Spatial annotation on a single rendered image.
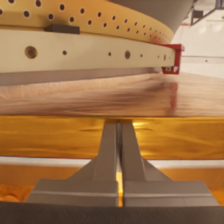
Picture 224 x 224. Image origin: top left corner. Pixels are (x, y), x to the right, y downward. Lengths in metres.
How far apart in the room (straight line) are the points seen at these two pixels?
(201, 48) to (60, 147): 6.11
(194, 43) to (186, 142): 5.98
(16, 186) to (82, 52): 0.19
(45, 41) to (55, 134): 0.12
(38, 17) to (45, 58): 0.07
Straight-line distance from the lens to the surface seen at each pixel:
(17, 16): 0.27
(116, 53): 0.28
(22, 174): 0.21
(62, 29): 0.25
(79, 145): 0.17
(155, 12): 0.43
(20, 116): 0.18
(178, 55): 0.55
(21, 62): 0.22
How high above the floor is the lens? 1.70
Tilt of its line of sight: 17 degrees up
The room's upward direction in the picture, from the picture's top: 180 degrees clockwise
